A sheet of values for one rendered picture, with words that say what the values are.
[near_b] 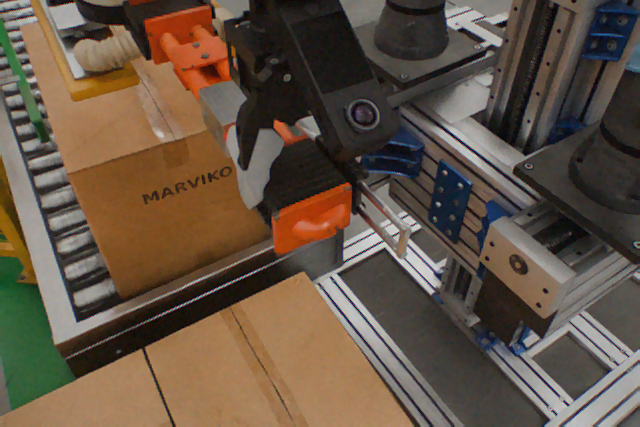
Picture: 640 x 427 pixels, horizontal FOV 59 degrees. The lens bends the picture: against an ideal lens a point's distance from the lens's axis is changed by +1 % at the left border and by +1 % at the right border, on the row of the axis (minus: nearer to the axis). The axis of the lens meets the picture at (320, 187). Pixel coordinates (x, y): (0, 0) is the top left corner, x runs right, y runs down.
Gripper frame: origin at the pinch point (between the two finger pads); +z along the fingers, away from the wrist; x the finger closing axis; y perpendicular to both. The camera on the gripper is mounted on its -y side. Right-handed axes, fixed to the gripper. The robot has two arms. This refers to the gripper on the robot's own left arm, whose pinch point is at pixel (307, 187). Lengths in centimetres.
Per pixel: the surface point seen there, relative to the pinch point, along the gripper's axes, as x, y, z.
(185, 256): 4, 53, 66
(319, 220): 1.3, -4.7, -0.8
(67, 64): 14, 51, 11
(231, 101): 1.5, 13.5, -1.3
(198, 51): 1.0, 24.5, -1.2
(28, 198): 32, 93, 69
